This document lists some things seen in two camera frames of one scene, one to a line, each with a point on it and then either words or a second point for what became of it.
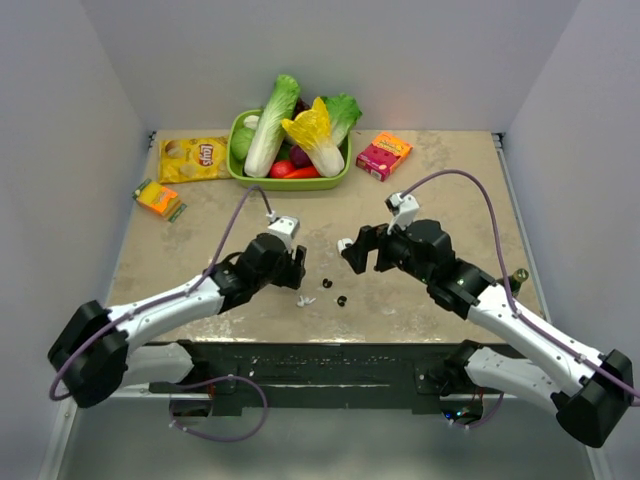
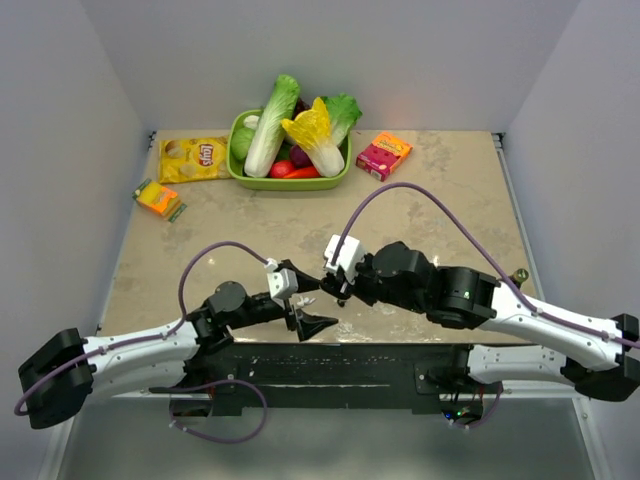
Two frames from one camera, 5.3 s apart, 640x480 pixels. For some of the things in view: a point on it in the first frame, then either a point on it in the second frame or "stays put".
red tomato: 281,168 stays put
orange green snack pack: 159,198 stays put
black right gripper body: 393,251 to 367,285
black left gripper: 292,274 to 306,324
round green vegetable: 241,140 stays put
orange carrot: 307,172 stays put
